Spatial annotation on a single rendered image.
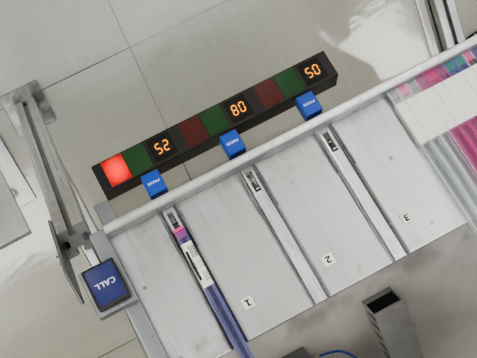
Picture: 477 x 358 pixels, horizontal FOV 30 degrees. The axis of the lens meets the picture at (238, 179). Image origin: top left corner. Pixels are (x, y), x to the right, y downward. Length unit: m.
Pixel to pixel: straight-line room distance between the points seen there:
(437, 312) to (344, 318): 0.16
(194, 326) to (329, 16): 0.99
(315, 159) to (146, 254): 0.24
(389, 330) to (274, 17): 0.75
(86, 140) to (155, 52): 0.23
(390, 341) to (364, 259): 0.33
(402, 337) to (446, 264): 0.14
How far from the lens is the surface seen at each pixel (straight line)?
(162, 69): 1.81
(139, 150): 1.14
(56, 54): 1.76
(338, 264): 1.08
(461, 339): 1.52
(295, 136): 1.10
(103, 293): 1.04
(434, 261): 1.42
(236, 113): 1.15
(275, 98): 1.16
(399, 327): 1.39
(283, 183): 1.11
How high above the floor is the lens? 1.71
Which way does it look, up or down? 63 degrees down
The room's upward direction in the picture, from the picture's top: 138 degrees clockwise
